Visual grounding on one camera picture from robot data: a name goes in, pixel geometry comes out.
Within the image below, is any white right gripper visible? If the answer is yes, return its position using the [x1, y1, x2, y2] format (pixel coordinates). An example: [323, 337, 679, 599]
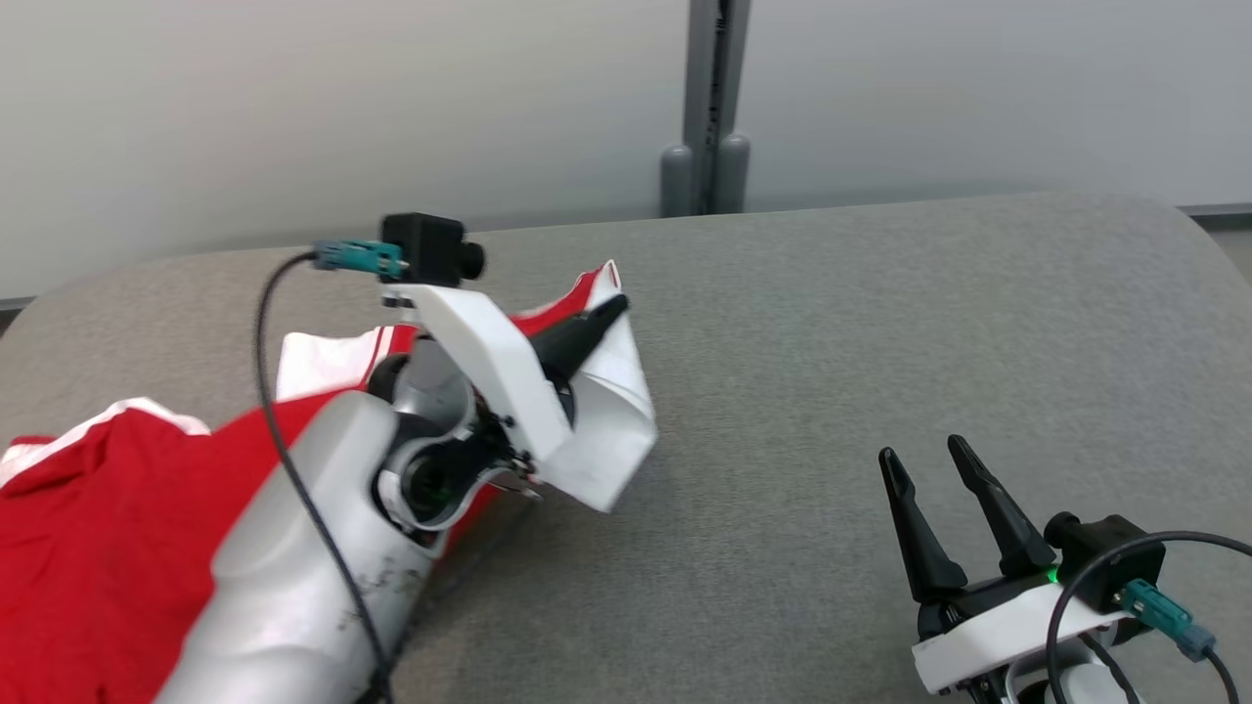
[877, 435, 1136, 695]

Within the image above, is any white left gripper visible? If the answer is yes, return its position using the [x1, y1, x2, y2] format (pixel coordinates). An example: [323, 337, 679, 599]
[381, 284, 630, 482]

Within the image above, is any grey cylindrical post foot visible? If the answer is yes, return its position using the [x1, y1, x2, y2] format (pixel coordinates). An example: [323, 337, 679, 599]
[660, 145, 697, 218]
[717, 134, 752, 214]

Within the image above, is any grey metal partition post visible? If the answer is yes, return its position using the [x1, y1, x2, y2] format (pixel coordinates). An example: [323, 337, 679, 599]
[682, 0, 752, 216]

